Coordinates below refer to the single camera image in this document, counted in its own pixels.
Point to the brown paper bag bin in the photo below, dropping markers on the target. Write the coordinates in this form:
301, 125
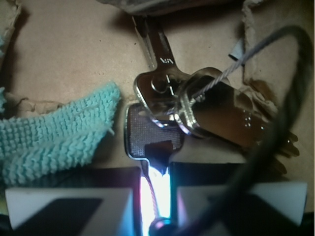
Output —
62, 50

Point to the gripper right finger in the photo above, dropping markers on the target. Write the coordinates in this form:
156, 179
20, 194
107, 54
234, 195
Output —
205, 202

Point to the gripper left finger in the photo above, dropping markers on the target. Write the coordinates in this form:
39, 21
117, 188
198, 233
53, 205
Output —
81, 202

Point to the light blue cloth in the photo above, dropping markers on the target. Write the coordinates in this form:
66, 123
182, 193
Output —
60, 140

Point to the silver key bunch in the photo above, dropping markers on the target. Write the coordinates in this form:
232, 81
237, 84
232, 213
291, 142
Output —
172, 104

